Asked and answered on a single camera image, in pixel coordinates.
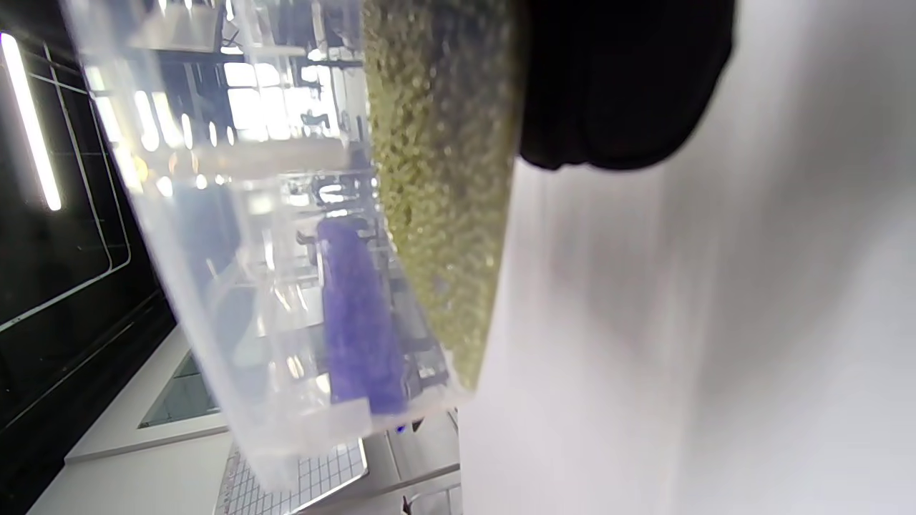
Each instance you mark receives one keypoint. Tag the person's right hand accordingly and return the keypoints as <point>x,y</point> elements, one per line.
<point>622,79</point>

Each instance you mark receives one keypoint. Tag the green mung beans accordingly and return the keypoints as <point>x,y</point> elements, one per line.
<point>444,179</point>

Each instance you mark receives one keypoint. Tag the clear container with blue clips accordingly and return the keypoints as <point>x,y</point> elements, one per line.
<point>272,286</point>

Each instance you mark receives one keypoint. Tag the ceiling light strips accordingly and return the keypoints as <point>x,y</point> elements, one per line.
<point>32,121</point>

